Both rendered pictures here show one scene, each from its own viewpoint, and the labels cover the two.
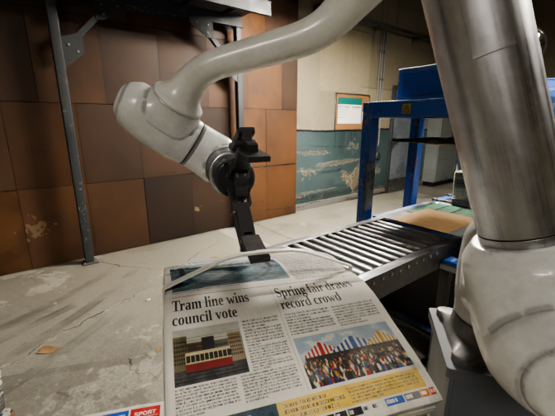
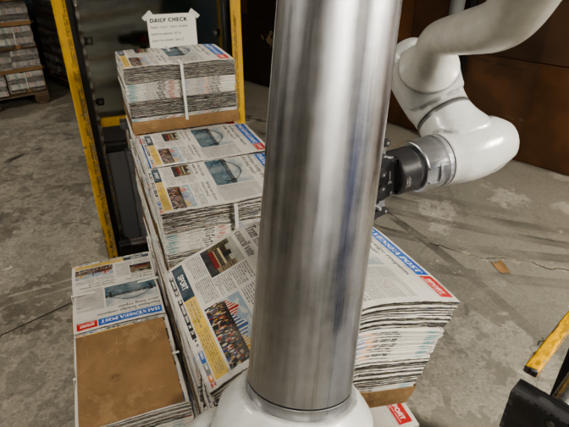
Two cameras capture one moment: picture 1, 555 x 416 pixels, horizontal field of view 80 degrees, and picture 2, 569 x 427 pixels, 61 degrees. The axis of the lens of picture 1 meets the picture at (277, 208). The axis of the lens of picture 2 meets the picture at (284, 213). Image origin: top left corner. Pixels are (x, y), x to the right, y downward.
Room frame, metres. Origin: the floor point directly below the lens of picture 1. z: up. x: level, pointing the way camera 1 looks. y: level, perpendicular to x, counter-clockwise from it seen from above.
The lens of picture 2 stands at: (0.34, -0.63, 1.66)
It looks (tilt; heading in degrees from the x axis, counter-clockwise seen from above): 30 degrees down; 84
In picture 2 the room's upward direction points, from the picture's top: straight up
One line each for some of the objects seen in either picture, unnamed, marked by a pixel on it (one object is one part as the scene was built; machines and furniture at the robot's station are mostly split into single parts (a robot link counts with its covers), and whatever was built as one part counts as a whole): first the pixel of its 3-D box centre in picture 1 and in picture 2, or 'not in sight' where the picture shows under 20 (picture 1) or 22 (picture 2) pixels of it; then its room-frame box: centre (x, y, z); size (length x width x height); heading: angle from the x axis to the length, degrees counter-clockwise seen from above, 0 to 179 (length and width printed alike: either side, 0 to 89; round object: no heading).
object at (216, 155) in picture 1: (230, 171); (422, 163); (0.66, 0.10, 1.32); 0.09 x 0.06 x 0.09; 108
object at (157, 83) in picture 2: not in sight; (190, 212); (0.14, 1.17, 0.65); 0.39 x 0.30 x 1.29; 15
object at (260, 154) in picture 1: (253, 154); not in sight; (0.46, 0.03, 1.37); 0.07 x 0.03 x 0.01; 18
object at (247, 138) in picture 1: (249, 139); not in sight; (0.48, 0.04, 1.39); 0.05 x 0.01 x 0.03; 18
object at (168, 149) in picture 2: not in sight; (202, 142); (0.24, 0.88, 1.06); 0.37 x 0.28 x 0.01; 16
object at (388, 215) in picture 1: (443, 223); not in sight; (2.16, -1.14, 0.75); 0.70 x 0.65 x 0.10; 128
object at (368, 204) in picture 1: (363, 213); not in sight; (2.32, -0.63, 0.77); 0.09 x 0.09 x 1.55; 38
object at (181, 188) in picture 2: not in sight; (219, 180); (0.29, 0.60, 1.06); 0.37 x 0.29 x 0.01; 14
